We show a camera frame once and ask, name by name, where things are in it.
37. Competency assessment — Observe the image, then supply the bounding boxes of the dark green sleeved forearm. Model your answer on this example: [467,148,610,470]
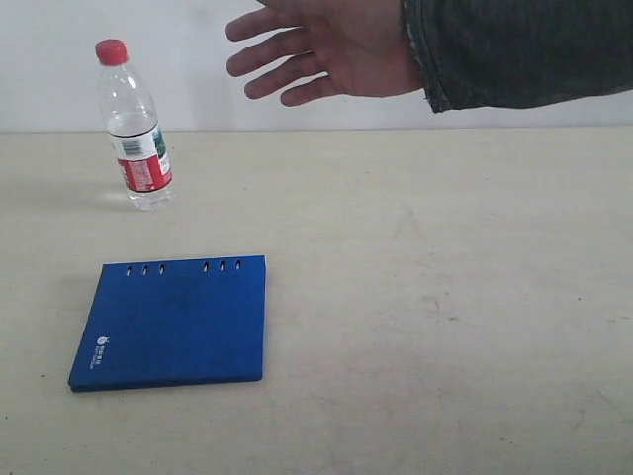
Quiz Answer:
[402,0,632,113]

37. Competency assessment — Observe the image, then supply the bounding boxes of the clear bottle red cap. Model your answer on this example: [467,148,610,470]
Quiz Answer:
[95,39,173,211]

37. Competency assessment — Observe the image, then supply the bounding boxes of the blue notebook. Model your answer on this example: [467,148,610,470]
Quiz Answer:
[68,255,266,393]

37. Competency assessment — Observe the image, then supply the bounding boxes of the person's open hand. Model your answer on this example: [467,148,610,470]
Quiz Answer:
[225,0,423,107]

